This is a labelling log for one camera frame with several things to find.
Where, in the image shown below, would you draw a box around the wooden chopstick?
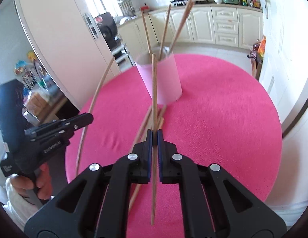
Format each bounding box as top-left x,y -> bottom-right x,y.
75,57 -> 115,177
130,106 -> 152,151
157,118 -> 164,130
158,105 -> 167,121
151,54 -> 158,226
129,184 -> 142,212

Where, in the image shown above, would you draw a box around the black kitchen appliance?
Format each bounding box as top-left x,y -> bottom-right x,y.
94,12 -> 117,50

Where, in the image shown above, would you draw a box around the cream lower kitchen cabinets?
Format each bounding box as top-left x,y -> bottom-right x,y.
118,4 -> 263,57

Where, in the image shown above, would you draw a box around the person's left hand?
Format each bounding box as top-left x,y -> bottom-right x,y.
9,163 -> 53,200

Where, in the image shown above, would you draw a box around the wooden chopstick on mat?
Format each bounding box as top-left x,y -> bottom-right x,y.
129,184 -> 142,212
130,106 -> 152,151
157,118 -> 164,130
158,105 -> 167,121

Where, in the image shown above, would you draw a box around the cream sliding door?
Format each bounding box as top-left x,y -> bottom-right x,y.
14,0 -> 112,110

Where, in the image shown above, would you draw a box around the round pink table mat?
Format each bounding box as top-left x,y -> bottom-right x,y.
64,54 -> 284,238

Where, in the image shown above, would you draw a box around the white metal rack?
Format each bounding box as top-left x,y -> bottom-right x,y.
111,41 -> 134,68

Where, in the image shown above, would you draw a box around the pink cylindrical utensil holder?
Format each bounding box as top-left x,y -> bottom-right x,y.
135,47 -> 182,105

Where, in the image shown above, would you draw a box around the chopstick in holder left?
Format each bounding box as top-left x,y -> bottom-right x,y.
141,10 -> 152,57

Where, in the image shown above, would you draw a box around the chopstick in holder middle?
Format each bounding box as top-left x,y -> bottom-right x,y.
158,4 -> 172,61

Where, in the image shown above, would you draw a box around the white room door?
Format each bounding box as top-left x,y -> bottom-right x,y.
260,0 -> 308,135

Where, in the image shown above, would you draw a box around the orange snack bag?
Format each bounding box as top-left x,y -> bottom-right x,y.
257,35 -> 266,60

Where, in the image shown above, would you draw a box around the gas stove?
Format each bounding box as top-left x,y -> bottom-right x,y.
171,0 -> 209,7

